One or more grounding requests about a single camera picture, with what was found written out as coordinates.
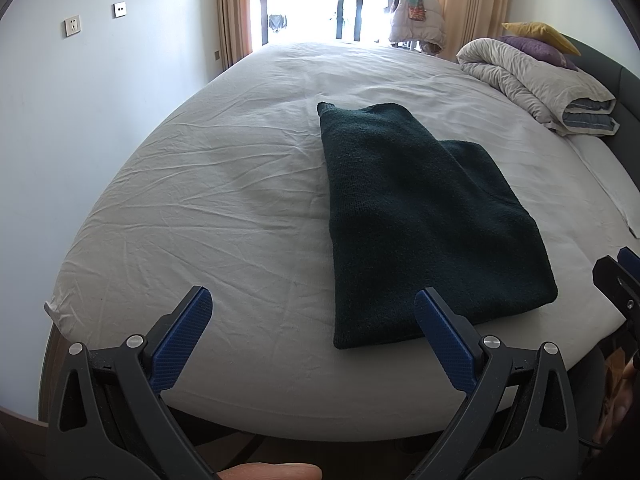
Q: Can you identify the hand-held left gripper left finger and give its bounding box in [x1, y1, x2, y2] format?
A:
[46, 286, 217, 480]

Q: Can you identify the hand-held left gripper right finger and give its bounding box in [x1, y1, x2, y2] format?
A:
[407, 287, 581, 480]

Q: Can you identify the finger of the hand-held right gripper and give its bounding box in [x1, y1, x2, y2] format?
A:
[592, 246, 640, 321]

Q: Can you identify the dark green knit sweater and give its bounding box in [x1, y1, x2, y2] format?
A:
[316, 101, 559, 351]

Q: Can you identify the person's left hand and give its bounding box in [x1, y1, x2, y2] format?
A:
[215, 462, 323, 480]

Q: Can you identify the bed with white sheet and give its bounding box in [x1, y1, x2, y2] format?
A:
[37, 35, 640, 448]

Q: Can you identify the grey rolled duvet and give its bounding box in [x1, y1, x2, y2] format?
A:
[456, 37, 621, 138]

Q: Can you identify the purple pillow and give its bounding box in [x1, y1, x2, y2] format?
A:
[497, 35, 580, 71]

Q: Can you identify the yellow pillow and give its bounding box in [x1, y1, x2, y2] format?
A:
[501, 21, 582, 57]

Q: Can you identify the beige curtain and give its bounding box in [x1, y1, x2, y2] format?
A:
[215, 0, 254, 69]
[436, 0, 513, 59]

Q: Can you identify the white puffer vest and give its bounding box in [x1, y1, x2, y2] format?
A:
[389, 0, 446, 56]

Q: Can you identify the black framed window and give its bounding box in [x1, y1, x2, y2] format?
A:
[247, 0, 443, 47]

